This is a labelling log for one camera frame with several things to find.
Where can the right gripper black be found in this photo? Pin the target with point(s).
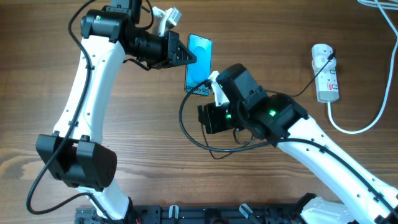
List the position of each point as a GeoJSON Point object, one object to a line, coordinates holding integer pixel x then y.
{"type": "Point", "coordinates": [212, 124]}

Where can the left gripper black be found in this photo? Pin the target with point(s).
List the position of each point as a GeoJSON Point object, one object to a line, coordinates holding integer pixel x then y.
{"type": "Point", "coordinates": [173, 45]}

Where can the smartphone with cyan screen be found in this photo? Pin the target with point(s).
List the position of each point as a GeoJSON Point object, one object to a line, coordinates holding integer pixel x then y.
{"type": "Point", "coordinates": [196, 72]}

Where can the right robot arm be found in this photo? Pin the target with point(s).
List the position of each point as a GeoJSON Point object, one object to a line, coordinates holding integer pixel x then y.
{"type": "Point", "coordinates": [280, 121]}

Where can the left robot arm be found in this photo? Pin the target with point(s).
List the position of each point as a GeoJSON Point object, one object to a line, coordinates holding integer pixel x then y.
{"type": "Point", "coordinates": [73, 153]}

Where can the white power strip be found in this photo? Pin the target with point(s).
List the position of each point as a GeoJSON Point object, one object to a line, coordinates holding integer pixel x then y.
{"type": "Point", "coordinates": [324, 67]}

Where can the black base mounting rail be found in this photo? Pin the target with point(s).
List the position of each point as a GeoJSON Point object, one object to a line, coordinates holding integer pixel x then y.
{"type": "Point", "coordinates": [278, 213]}

